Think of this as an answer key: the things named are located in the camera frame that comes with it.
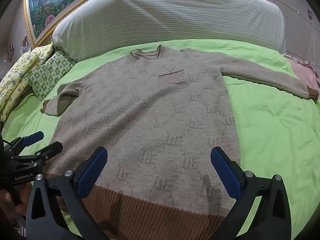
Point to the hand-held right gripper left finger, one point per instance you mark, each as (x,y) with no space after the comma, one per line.
(91,172)

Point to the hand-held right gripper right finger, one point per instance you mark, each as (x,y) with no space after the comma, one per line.
(226,172)

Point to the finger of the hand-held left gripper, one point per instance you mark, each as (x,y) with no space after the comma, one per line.
(32,138)
(48,150)

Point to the person's left hand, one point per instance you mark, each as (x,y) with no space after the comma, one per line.
(23,197)

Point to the green bed sheet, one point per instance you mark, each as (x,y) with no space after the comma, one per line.
(272,135)

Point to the yellow printed blanket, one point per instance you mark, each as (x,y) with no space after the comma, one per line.
(17,75)

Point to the green checked pillow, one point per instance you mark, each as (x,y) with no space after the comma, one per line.
(50,75)

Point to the gold framed landscape painting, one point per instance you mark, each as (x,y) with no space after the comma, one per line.
(45,10)

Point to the pink cloth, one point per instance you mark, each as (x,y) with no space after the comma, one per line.
(307,72)

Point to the white striped pillow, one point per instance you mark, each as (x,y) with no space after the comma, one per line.
(175,17)

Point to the wall socket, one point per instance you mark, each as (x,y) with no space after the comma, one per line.
(309,14)

